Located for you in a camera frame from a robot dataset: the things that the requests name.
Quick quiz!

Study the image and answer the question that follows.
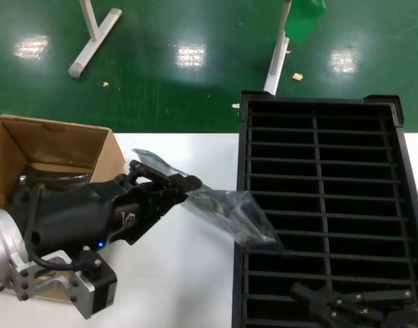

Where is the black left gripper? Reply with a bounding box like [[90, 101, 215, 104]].
[[12, 159, 204, 256]]

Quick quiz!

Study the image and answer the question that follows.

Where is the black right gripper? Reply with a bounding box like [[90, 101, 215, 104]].
[[289, 282, 418, 328]]

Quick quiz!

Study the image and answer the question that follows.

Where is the grey antistatic bag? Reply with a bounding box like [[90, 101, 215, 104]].
[[131, 147, 285, 252]]

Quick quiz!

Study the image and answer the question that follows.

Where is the bagged graphics card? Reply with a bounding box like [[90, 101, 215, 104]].
[[18, 172, 93, 193]]

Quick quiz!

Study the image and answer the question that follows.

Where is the black slotted container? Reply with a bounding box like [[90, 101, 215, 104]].
[[231, 90, 418, 328]]

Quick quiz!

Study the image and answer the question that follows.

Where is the brown cardboard box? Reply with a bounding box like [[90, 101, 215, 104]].
[[0, 115, 127, 211]]

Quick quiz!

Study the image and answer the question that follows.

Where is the white T-foot table leg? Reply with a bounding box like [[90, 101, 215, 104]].
[[263, 0, 292, 95], [68, 0, 123, 79]]

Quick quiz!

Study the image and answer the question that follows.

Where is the green tablecloth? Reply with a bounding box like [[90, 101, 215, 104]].
[[284, 0, 328, 46]]

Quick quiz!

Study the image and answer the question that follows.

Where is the wrist camera on silver bracket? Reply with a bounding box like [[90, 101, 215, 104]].
[[8, 246, 118, 320]]

